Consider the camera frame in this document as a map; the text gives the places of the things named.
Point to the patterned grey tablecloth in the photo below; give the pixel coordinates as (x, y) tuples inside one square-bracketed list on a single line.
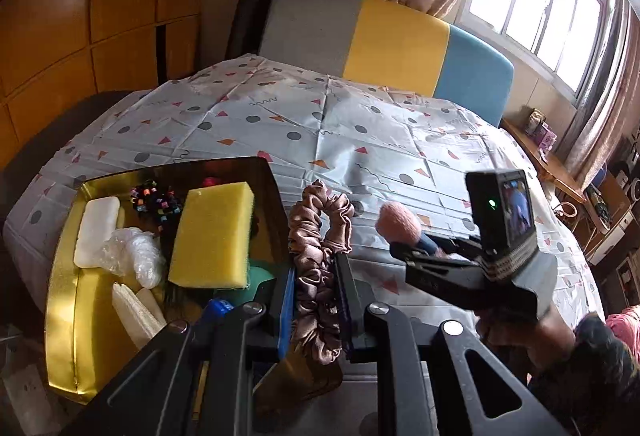
[(372, 143)]

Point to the wooden wall cabinet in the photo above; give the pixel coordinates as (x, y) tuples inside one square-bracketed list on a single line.
[(57, 53)]

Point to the wooden side shelf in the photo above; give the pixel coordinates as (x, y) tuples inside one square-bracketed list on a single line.
[(549, 168)]

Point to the black colourful beaded scrunchie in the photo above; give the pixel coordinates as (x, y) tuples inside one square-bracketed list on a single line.
[(156, 202)]

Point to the clear plastic shower cap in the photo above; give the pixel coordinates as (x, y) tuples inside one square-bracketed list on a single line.
[(133, 252)]

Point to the beige cloth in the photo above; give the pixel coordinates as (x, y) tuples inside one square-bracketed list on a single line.
[(138, 312)]

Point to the grey yellow blue sofa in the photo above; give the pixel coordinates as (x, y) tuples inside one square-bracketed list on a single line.
[(380, 43)]

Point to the blue textured sponge block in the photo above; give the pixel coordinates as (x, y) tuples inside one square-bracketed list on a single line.
[(215, 310)]

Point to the black rolled mat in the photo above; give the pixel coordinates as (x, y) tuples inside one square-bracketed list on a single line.
[(247, 27)]

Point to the pink towel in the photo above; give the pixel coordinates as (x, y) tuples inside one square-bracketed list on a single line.
[(397, 224)]

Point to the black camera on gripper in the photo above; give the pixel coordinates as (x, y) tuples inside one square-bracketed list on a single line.
[(502, 211)]

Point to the white soap bar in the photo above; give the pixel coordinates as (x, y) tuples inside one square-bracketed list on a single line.
[(97, 225)]

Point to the yellow green scouring sponge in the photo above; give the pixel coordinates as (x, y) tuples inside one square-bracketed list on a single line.
[(213, 238)]

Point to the red plush item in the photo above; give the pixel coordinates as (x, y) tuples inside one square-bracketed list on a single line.
[(211, 181)]

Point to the pink satin scrunchie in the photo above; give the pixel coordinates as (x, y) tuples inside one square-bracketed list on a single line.
[(320, 228)]

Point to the person right hand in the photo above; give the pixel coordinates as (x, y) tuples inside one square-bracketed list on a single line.
[(547, 341)]

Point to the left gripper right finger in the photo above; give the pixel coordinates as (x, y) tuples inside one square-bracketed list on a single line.
[(353, 296)]

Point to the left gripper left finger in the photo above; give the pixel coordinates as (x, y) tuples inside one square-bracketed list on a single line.
[(282, 309)]

